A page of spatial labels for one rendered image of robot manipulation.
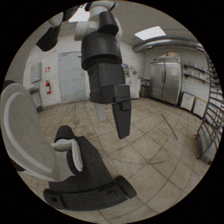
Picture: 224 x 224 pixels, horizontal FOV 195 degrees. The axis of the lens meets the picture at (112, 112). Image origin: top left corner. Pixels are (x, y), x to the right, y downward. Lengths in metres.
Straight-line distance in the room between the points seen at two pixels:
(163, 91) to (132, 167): 2.84
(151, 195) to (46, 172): 0.68
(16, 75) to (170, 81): 3.11
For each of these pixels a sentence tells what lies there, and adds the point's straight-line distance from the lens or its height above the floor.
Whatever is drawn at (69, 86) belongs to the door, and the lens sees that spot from 2.77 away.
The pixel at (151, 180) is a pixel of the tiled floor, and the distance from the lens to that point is 0.71.
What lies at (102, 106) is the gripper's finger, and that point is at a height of 0.57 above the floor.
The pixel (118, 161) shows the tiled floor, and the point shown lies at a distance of 0.69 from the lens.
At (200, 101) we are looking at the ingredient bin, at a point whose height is 0.63.
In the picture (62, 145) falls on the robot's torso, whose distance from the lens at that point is 0.46.
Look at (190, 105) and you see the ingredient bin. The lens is 3.19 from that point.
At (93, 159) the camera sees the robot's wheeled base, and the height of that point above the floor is 0.17.
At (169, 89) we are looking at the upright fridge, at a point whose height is 0.65.
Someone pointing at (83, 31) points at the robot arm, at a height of 0.77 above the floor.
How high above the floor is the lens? 0.63
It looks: 25 degrees down
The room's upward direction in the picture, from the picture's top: straight up
